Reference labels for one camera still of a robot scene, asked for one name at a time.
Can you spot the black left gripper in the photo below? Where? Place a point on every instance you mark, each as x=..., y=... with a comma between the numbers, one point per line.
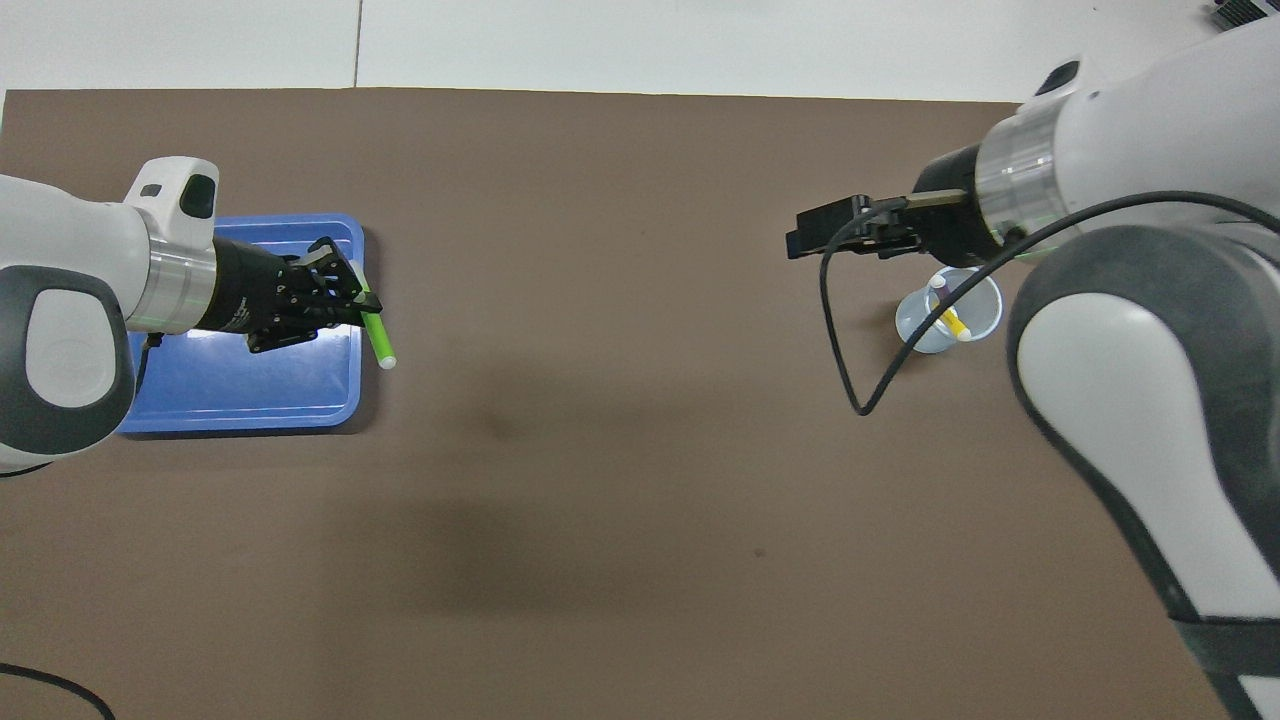
x=245, y=290

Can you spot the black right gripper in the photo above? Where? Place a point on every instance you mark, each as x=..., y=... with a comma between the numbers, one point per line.
x=950, y=215

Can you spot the green pen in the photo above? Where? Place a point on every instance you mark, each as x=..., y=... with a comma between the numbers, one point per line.
x=378, y=335

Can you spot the purple pen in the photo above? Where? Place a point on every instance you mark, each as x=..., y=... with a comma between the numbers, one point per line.
x=937, y=290

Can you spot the yellow pen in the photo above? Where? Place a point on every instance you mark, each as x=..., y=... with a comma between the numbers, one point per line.
x=953, y=322

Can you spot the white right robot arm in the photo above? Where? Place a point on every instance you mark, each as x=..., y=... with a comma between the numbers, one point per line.
x=1150, y=330

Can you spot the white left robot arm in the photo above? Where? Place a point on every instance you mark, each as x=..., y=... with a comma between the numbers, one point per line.
x=70, y=300

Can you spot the blue plastic tray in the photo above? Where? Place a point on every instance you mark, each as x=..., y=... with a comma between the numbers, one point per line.
x=260, y=385

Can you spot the clear plastic cup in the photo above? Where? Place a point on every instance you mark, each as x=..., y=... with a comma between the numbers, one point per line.
x=915, y=330

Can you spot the brown table mat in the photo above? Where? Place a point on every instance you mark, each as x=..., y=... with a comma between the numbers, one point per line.
x=620, y=450

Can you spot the grey ribbed device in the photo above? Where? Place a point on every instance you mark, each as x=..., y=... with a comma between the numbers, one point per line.
x=1235, y=12

